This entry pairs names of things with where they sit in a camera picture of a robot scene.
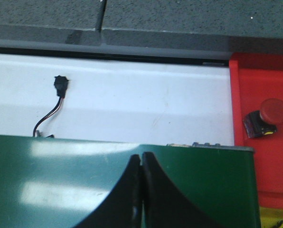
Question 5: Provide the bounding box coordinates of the black connector with wires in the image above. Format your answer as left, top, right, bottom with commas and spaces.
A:
32, 75, 71, 138

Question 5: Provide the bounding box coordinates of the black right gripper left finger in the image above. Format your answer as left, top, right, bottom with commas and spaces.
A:
75, 154, 142, 228

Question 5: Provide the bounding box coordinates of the red mushroom push button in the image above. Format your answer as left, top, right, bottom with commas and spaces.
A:
243, 98, 283, 138

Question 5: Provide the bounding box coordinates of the grey speckled stone slab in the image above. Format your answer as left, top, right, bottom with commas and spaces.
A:
0, 0, 106, 46

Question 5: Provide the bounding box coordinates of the grey stone slab right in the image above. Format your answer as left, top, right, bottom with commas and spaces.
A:
102, 0, 283, 54

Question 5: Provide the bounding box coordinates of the red plastic tray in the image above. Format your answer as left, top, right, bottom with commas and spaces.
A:
229, 53, 283, 209

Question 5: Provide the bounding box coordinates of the green conveyor belt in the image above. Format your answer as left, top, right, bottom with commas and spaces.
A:
0, 135, 261, 228

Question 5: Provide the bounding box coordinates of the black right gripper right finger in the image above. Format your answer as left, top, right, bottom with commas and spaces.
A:
142, 152, 222, 228

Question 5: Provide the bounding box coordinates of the yellow plastic tray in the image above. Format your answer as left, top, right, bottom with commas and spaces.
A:
260, 207, 283, 228

